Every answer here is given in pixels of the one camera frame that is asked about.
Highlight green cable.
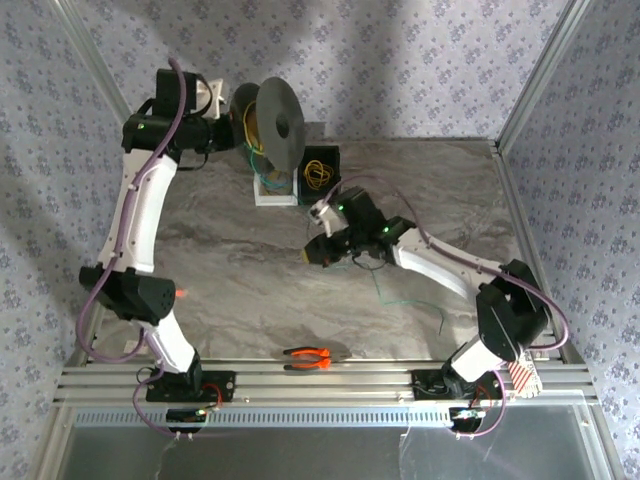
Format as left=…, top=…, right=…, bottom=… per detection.
left=244, top=142, right=446, bottom=336

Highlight black cable spool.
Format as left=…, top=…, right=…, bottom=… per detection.
left=228, top=76, right=305, bottom=174

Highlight black box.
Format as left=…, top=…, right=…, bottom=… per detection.
left=295, top=144, right=342, bottom=206

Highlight grey metal plate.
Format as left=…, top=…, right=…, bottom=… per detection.
left=37, top=424, right=621, bottom=480

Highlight red white striped tag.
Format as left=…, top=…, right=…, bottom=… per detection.
left=505, top=349, right=545, bottom=400

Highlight aluminium frame post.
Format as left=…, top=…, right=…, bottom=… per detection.
left=497, top=0, right=597, bottom=149
left=52, top=0, right=151, bottom=151

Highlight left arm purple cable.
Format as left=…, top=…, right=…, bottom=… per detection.
left=77, top=57, right=224, bottom=442

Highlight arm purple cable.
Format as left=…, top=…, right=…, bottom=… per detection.
left=322, top=174, right=571, bottom=441
left=77, top=57, right=224, bottom=442

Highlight orange-handled pliers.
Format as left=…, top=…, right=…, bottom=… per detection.
left=282, top=345, right=352, bottom=374

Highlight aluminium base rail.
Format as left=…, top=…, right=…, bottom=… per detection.
left=52, top=357, right=599, bottom=407

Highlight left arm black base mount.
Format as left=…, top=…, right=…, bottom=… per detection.
left=144, top=369, right=237, bottom=404

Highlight slotted grey cable duct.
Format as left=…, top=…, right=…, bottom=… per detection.
left=69, top=405, right=589, bottom=427

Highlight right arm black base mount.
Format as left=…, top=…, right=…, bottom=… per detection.
left=410, top=368, right=504, bottom=402

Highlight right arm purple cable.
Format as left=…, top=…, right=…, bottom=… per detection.
left=322, top=174, right=571, bottom=441

